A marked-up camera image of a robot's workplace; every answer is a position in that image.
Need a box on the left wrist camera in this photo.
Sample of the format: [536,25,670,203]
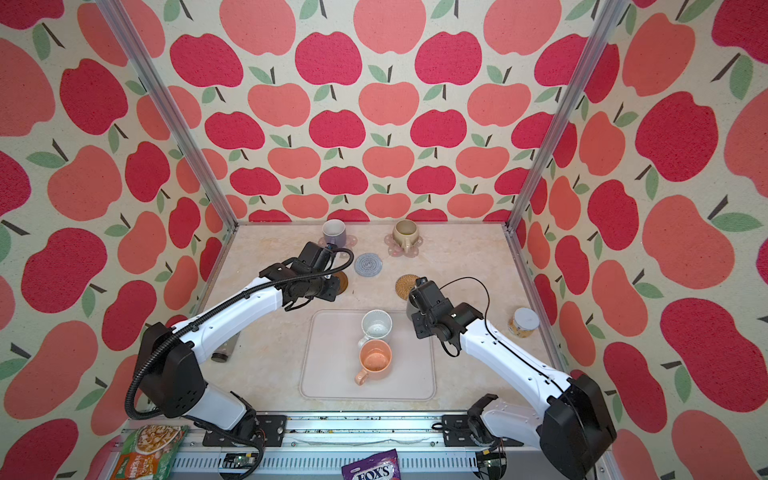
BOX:
[291,242,335,274]

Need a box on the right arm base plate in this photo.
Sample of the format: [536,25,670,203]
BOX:
[431,414,523,449]

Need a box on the purple Fox's candy bag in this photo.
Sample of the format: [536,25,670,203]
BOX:
[341,449,401,480]

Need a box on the aluminium front rail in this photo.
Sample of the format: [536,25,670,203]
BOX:
[89,411,565,479]

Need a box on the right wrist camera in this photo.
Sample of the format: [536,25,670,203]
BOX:
[408,277,447,314]

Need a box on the grey spice bottle lying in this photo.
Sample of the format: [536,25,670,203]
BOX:
[211,334,239,363]

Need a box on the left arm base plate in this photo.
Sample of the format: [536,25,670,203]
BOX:
[202,414,287,448]

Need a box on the white plastic tray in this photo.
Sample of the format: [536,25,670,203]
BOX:
[299,310,437,401]

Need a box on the green snack bag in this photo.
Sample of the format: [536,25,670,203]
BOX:
[111,424,189,480]

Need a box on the beige mug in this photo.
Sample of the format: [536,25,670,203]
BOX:
[392,219,420,255]

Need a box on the grey round woven coaster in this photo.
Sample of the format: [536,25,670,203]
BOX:
[354,252,383,278]

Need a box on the orange mug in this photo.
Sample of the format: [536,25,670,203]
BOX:
[355,339,393,385]

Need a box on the tan round rattan coaster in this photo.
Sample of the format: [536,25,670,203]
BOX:
[395,274,419,301]

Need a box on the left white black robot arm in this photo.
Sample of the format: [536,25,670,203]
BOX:
[124,242,354,447]

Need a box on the right aluminium frame post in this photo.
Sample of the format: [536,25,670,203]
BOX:
[504,0,630,237]

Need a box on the brown round wooden coaster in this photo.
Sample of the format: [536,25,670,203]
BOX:
[334,272,349,295]

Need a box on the aluminium frame post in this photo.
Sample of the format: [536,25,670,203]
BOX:
[504,0,630,237]
[96,0,238,233]

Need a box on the left aluminium frame post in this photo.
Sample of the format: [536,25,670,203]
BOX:
[96,0,238,233]

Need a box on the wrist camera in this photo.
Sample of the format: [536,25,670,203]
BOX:
[291,242,335,274]
[408,277,447,314]

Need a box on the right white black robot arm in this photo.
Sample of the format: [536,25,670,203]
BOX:
[407,297,617,479]

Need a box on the white lid glass jar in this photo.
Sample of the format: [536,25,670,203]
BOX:
[508,307,540,338]

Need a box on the white mug purple handle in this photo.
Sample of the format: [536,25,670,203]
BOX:
[322,219,347,247]

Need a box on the pink flower coaster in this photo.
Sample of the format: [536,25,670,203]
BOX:
[384,234,424,258]
[317,235,358,249]

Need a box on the dark grey mug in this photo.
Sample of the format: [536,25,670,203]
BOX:
[406,301,417,321]

